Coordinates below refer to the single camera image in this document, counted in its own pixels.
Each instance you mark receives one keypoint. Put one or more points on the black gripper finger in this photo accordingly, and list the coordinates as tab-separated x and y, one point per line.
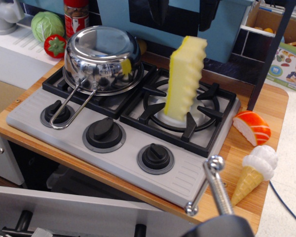
158	10
207	13

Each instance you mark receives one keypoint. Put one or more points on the yellow wavy sponge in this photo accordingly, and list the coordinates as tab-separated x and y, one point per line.
185	71

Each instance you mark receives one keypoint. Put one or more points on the upside-down steel pot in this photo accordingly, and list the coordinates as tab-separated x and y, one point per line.
100	61

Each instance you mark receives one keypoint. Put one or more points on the blue toy microwave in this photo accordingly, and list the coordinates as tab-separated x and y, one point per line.
182	20

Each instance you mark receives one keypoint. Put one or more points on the red labelled spice jar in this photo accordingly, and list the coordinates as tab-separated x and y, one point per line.
76	13

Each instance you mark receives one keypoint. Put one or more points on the toy food package box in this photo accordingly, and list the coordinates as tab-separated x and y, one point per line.
283	67

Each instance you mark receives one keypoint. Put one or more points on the black left burner grate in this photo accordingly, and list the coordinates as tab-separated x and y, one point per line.
111	106

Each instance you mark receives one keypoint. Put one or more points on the black burner grate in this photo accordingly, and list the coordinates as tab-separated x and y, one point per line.
111	106
204	129

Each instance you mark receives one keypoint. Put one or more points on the toy red tomato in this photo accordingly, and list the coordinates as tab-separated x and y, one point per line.
55	46

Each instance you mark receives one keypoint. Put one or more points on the toy green cabbage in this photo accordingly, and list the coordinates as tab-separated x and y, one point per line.
46	24

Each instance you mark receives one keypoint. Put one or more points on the toy salmon sushi piece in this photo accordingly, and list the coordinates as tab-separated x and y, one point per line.
253	127

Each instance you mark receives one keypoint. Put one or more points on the black right burner grate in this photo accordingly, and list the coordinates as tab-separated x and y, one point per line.
204	129

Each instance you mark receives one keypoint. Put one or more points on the wooden counter top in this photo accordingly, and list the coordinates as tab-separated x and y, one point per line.
237	152

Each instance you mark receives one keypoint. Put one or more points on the grey toy stove top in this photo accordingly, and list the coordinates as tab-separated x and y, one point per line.
128	135

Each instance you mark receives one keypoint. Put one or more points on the black middle stove knob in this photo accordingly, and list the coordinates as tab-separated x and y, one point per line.
104	136

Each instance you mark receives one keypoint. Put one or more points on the black right stove knob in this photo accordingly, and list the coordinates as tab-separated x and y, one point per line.
155	159

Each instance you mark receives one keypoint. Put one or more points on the grey toy faucet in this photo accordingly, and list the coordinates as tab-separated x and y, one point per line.
10	14

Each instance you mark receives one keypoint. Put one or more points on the toy ice cream cone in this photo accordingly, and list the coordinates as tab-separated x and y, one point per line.
254	172

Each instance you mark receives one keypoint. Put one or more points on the grey oven door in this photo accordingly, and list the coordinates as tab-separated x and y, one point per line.
24	211

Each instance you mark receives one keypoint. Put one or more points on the black vertical post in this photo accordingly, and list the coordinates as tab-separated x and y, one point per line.
289	7

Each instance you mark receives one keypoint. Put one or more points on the chrome towel rail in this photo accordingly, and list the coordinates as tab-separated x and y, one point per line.
213	165

